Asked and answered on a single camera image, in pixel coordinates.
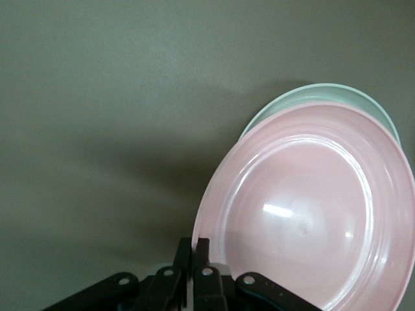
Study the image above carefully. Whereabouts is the beige plate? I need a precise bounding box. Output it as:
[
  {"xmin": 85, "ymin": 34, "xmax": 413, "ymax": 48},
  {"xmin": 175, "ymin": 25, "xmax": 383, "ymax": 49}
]
[{"xmin": 238, "ymin": 83, "xmax": 402, "ymax": 150}]

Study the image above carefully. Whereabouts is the pink plate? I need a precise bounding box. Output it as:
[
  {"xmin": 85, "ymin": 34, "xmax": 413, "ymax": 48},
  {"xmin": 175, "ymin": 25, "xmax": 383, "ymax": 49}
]
[{"xmin": 193, "ymin": 100, "xmax": 415, "ymax": 311}]

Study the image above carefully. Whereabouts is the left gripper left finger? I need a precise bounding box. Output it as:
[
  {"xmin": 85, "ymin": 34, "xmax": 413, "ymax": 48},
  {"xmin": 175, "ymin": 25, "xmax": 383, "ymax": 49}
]
[{"xmin": 129, "ymin": 238, "xmax": 195, "ymax": 311}]

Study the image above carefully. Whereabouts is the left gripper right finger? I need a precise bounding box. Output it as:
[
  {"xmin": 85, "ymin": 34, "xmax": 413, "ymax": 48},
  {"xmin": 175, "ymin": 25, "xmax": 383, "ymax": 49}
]
[{"xmin": 193, "ymin": 238, "xmax": 230, "ymax": 311}]

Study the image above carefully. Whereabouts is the brown table cover mat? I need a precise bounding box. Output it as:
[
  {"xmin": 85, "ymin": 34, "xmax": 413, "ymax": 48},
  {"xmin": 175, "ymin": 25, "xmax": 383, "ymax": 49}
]
[{"xmin": 0, "ymin": 0, "xmax": 415, "ymax": 311}]

